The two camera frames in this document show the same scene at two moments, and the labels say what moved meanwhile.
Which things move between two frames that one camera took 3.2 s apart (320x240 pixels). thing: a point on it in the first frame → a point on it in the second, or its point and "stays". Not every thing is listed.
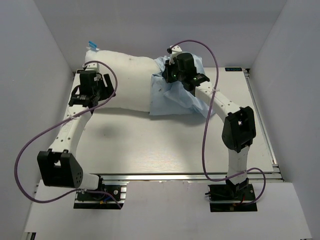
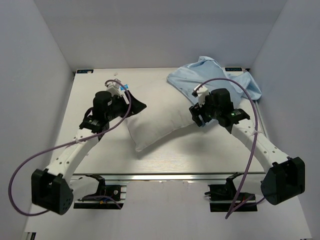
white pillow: x=134 y=76 → x=166 y=112
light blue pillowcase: x=174 y=98 → x=188 y=78
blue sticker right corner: x=233 y=69 stays
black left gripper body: x=102 y=92 → x=119 y=108
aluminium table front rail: x=179 y=177 stays
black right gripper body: x=172 y=73 → x=208 y=111
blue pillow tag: x=92 y=44 → x=126 y=86
